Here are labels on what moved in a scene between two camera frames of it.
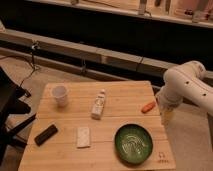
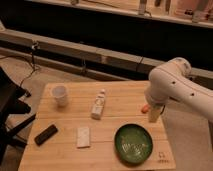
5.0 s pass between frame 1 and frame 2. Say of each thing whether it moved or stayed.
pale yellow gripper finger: moved
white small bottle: stayed
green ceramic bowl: stayed
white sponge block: stayed
